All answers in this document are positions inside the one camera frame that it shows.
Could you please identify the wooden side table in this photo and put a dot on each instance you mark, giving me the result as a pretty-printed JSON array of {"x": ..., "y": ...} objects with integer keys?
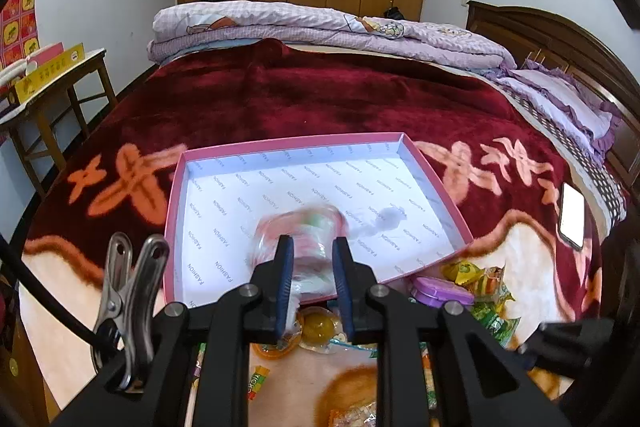
[{"x": 90, "y": 72}]

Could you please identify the clear blue-edged jelly packet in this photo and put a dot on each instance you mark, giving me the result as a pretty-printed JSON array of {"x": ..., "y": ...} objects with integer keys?
[{"x": 317, "y": 327}]

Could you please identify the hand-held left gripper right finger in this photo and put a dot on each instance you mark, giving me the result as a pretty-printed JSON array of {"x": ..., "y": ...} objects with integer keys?
[{"x": 341, "y": 269}]

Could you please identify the purple plastic container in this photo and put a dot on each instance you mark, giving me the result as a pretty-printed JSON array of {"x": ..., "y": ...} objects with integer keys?
[{"x": 440, "y": 291}]

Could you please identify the pink cardboard box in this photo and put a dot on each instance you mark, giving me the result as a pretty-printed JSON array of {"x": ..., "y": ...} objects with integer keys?
[{"x": 300, "y": 177}]

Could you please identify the red floral blanket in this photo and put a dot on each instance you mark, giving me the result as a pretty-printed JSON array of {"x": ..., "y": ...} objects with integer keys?
[{"x": 300, "y": 97}]

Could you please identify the black object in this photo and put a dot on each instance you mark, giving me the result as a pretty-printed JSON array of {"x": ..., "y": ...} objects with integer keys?
[{"x": 395, "y": 13}]

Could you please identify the small yellow pea packet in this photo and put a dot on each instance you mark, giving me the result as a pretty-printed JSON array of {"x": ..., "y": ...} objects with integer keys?
[{"x": 466, "y": 271}]

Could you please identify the red wall poster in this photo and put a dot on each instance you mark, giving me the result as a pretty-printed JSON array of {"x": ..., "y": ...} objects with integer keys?
[{"x": 17, "y": 27}]

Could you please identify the purple checked quilt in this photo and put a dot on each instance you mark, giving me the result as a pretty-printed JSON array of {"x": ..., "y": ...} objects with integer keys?
[{"x": 300, "y": 22}]

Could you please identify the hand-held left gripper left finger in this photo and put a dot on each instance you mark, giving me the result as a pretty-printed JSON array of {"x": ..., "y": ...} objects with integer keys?
[{"x": 286, "y": 259}]

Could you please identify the dark wooden headboard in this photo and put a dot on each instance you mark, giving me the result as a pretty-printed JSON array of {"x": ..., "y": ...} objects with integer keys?
[{"x": 550, "y": 37}]

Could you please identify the orange jelly cup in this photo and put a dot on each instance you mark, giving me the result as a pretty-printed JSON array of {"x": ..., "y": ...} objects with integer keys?
[{"x": 272, "y": 349}]

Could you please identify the checkered bed sheet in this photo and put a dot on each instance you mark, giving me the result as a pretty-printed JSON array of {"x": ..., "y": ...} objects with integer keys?
[{"x": 607, "y": 187}]

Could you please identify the pink peach jelly packet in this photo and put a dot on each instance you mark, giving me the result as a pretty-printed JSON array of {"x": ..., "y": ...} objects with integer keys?
[{"x": 310, "y": 237}]

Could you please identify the long yellow box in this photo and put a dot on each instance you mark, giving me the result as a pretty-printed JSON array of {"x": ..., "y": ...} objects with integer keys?
[{"x": 45, "y": 76}]

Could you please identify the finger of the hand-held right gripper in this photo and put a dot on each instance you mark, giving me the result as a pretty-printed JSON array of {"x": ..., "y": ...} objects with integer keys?
[{"x": 570, "y": 342}]

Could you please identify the green pea packet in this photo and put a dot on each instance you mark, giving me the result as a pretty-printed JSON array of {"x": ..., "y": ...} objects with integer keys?
[{"x": 495, "y": 319}]

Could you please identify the smartphone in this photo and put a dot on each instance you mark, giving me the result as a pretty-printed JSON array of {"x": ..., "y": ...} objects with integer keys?
[{"x": 572, "y": 217}]

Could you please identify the orange burger candy packet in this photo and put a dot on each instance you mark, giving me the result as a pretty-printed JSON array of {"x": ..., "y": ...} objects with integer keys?
[{"x": 492, "y": 283}]

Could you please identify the metal spring clip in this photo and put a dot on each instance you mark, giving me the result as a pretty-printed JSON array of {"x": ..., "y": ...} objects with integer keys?
[{"x": 135, "y": 297}]

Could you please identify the purple ruffled pillow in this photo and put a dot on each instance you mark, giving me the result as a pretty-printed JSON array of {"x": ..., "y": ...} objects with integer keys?
[{"x": 550, "y": 102}]

